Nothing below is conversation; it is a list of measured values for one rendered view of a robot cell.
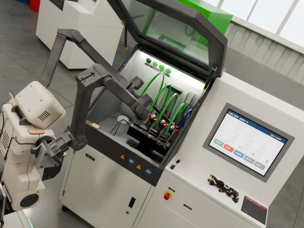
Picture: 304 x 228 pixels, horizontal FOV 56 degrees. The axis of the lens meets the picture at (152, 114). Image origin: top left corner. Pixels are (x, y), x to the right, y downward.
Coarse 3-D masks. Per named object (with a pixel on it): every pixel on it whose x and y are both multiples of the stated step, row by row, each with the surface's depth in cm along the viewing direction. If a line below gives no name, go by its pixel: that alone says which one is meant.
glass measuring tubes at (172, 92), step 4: (168, 88) 222; (172, 88) 220; (176, 88) 220; (164, 92) 225; (172, 92) 225; (176, 92) 220; (180, 92) 219; (164, 96) 227; (168, 96) 225; (160, 100) 230; (164, 100) 230; (168, 100) 229; (172, 100) 227; (176, 100) 224; (160, 104) 231; (168, 104) 227; (172, 104) 227; (176, 104) 227; (160, 108) 234; (168, 108) 229; (156, 112) 235; (164, 112) 234; (168, 112) 232; (172, 112) 231; (156, 116) 238; (160, 120) 238; (164, 120) 236
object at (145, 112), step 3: (144, 108) 170; (144, 111) 169; (147, 111) 169; (141, 114) 164; (144, 114) 166; (147, 114) 168; (135, 117) 169; (138, 117) 165; (141, 117) 165; (144, 117) 167; (135, 120) 168; (138, 120) 167; (141, 120) 167; (138, 123) 167
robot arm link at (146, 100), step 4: (144, 96) 159; (148, 96) 159; (140, 100) 158; (144, 100) 158; (148, 100) 160; (152, 100) 161; (144, 104) 159; (148, 104) 161; (136, 108) 152; (140, 108) 155
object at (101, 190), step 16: (80, 160) 218; (96, 160) 210; (112, 160) 204; (80, 176) 224; (96, 176) 216; (112, 176) 209; (128, 176) 202; (64, 192) 239; (80, 192) 230; (96, 192) 222; (112, 192) 215; (128, 192) 208; (144, 192) 201; (80, 208) 237; (96, 208) 228; (112, 208) 220; (128, 208) 213; (96, 224) 235; (112, 224) 227; (128, 224) 219
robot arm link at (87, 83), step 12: (84, 72) 117; (96, 72) 117; (108, 72) 119; (84, 84) 113; (96, 84) 116; (84, 96) 118; (84, 108) 124; (72, 120) 131; (84, 120) 130; (72, 132) 134; (84, 132) 136; (72, 144) 136; (84, 144) 140
